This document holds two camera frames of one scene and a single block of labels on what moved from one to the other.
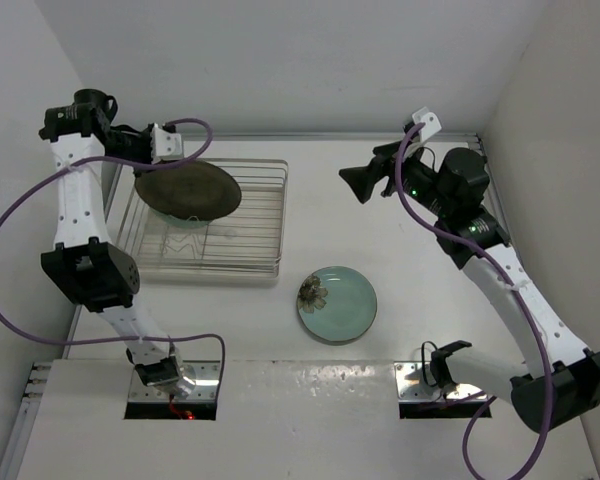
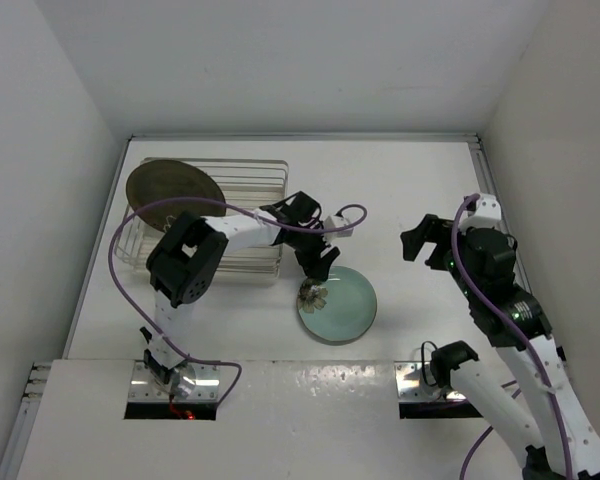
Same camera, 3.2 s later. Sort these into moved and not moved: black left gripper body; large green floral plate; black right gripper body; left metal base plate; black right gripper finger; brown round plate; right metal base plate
Moved: brown round plate; black right gripper finger; black right gripper body; black left gripper body
Not moved: left metal base plate; right metal base plate; large green floral plate
